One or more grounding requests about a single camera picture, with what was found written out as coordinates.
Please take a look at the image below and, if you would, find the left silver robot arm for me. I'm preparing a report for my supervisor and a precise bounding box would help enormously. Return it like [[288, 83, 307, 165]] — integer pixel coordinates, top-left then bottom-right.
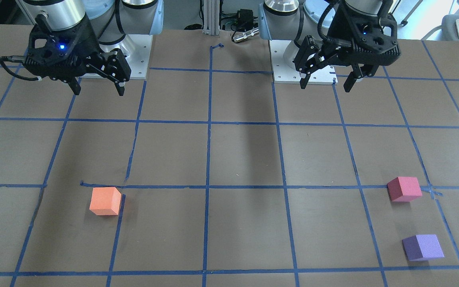
[[259, 0, 401, 92]]

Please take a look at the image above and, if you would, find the silver cylindrical connector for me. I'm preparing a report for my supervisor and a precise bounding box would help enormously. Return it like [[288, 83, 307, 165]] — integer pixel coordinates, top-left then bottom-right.
[[231, 28, 260, 43]]

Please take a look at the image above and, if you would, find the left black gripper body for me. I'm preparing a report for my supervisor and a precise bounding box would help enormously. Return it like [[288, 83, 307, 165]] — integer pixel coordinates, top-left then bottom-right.
[[293, 10, 401, 79]]

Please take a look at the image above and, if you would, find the red foam cube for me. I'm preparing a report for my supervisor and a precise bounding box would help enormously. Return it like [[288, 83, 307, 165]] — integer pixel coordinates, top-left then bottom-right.
[[387, 177, 422, 202]]

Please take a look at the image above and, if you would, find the aluminium frame post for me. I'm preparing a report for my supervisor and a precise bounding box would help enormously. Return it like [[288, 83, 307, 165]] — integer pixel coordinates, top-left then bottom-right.
[[202, 0, 222, 37]]

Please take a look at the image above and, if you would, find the purple foam cube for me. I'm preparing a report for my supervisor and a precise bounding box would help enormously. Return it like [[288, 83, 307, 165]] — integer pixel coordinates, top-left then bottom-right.
[[401, 234, 445, 261]]

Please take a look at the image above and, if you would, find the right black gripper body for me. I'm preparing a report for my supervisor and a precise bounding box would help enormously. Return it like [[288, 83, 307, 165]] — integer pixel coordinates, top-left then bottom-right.
[[23, 16, 131, 84]]

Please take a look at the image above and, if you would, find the black power adapter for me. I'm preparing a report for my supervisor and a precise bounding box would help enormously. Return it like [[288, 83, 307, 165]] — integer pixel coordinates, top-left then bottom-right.
[[235, 9, 254, 30]]

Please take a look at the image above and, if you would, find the orange foam cube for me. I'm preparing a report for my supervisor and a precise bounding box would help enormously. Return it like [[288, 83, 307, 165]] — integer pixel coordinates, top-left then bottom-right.
[[89, 187, 122, 216]]

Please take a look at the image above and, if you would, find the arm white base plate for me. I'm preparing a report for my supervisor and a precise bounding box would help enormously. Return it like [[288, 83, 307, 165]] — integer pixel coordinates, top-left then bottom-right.
[[269, 40, 338, 85], [79, 34, 153, 80]]

